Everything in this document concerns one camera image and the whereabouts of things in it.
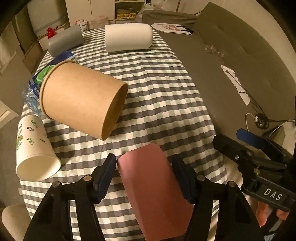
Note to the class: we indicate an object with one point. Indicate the blue plastic water bottle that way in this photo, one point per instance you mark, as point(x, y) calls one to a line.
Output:
point(31, 92)

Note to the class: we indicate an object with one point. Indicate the checkered tablecloth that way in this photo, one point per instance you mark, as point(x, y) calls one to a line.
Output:
point(163, 106)

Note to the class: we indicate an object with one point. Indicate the white paper with drawing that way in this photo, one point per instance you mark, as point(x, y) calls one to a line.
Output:
point(172, 28)

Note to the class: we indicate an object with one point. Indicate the pink basket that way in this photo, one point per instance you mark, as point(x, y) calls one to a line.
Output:
point(98, 22)

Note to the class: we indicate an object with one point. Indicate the brown kraft paper cup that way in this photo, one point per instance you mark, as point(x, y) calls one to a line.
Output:
point(83, 98)

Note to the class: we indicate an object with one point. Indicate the beige chair seat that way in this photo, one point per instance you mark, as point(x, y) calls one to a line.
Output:
point(16, 220)

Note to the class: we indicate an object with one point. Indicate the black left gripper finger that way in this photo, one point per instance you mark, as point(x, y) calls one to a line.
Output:
point(52, 220)
point(236, 220)

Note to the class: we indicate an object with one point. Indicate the white washing machine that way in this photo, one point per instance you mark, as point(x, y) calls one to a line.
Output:
point(46, 14)

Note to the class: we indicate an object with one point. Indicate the person's hand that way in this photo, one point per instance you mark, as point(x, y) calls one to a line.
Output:
point(261, 213)

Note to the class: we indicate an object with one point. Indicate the white cabinet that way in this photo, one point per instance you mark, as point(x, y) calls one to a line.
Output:
point(87, 10)

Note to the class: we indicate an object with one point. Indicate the white leaf-print paper cup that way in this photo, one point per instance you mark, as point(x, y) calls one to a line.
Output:
point(35, 158)

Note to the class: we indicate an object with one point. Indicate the yellow egg tray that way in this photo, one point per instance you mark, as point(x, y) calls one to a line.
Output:
point(126, 16)

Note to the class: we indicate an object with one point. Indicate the white paper strip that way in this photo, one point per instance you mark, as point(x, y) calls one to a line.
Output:
point(235, 81)

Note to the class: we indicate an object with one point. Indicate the grey cup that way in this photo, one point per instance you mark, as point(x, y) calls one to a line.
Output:
point(65, 40)

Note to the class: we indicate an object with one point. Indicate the pink hexagonal cup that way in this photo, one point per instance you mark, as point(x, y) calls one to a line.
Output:
point(154, 193)

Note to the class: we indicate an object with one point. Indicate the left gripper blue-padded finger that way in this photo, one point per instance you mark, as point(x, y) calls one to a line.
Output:
point(273, 150)

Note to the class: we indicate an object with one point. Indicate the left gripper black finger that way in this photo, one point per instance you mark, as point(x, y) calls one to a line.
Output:
point(231, 148)

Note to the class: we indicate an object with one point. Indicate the grey sofa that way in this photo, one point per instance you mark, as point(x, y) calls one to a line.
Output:
point(221, 38)

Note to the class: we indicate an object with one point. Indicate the red bottle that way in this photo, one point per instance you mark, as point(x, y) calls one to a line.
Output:
point(50, 32)

